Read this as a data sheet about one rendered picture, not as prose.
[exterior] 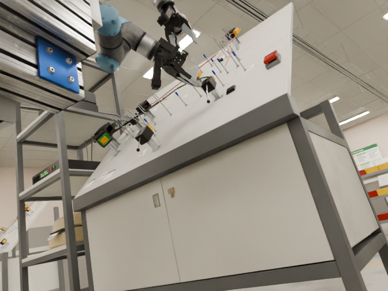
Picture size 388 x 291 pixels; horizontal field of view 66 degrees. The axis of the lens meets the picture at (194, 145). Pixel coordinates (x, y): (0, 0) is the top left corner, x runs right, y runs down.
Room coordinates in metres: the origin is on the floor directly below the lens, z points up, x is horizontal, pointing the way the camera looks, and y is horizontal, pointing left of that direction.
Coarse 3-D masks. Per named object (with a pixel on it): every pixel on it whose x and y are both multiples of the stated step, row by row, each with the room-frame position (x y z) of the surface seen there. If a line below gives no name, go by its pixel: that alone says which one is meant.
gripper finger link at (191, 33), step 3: (183, 24) 0.96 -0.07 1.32; (183, 27) 0.97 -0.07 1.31; (186, 27) 0.96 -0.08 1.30; (183, 30) 0.97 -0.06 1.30; (186, 30) 0.97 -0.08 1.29; (189, 30) 0.97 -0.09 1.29; (192, 30) 0.97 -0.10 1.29; (189, 33) 0.97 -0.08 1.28; (192, 33) 0.97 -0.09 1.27; (195, 33) 1.00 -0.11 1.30; (189, 36) 0.98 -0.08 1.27; (192, 36) 0.97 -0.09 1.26; (195, 36) 0.98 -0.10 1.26; (192, 39) 0.98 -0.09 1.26; (195, 39) 0.98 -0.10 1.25; (195, 42) 0.99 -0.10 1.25
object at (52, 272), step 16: (32, 208) 3.98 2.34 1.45; (16, 224) 4.13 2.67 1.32; (16, 240) 3.22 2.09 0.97; (0, 256) 3.14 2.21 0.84; (0, 272) 3.22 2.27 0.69; (16, 272) 3.22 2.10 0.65; (32, 272) 3.34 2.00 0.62; (48, 272) 3.46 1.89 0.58; (0, 288) 3.23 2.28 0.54; (16, 288) 3.22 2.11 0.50; (32, 288) 3.33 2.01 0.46; (48, 288) 3.45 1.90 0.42; (64, 288) 3.53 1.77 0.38
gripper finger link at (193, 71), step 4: (184, 68) 0.92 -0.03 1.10; (188, 68) 0.93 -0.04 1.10; (192, 68) 0.93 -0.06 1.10; (196, 68) 0.94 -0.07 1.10; (188, 72) 0.93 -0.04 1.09; (192, 72) 0.94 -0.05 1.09; (196, 72) 0.94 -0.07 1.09; (184, 76) 0.93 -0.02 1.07; (192, 76) 0.94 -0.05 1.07; (196, 76) 0.94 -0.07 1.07; (188, 80) 0.94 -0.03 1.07; (192, 80) 0.94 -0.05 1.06; (196, 80) 0.95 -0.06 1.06; (196, 84) 0.96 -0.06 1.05; (200, 84) 0.97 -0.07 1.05
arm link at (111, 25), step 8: (104, 8) 0.66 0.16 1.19; (112, 8) 0.67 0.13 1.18; (104, 16) 0.66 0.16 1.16; (112, 16) 0.67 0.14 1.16; (104, 24) 0.67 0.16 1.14; (112, 24) 0.67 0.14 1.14; (120, 24) 0.71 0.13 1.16; (96, 32) 0.71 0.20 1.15; (104, 32) 0.69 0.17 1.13; (112, 32) 0.70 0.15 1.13; (120, 32) 0.73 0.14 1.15; (104, 40) 0.73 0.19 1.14; (112, 40) 0.73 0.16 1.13; (120, 40) 0.76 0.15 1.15; (112, 48) 0.77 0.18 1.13
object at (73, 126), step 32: (96, 64) 1.76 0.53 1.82; (32, 128) 1.69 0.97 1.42; (64, 128) 1.53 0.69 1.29; (96, 128) 1.95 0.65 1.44; (64, 160) 1.51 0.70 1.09; (32, 192) 1.72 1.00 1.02; (64, 192) 1.50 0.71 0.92; (64, 224) 1.52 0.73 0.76; (32, 256) 1.74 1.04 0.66; (64, 256) 2.04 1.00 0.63
